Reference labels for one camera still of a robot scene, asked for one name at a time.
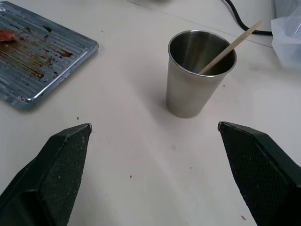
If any stainless steel cup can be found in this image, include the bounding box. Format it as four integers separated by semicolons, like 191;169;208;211
166;30;238;119

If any ribbed metal baking tray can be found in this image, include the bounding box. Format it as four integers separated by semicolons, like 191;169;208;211
0;1;99;111

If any wooden stir stick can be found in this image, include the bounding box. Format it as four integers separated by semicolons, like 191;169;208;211
198;20;263;75

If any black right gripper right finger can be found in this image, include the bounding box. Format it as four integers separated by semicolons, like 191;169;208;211
217;121;301;226

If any clear plastic bag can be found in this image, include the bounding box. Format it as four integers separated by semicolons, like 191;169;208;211
270;7;301;70

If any black cable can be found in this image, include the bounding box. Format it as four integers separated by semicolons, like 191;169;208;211
221;0;273;36

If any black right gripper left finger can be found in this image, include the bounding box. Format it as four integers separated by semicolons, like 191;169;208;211
0;123;93;226

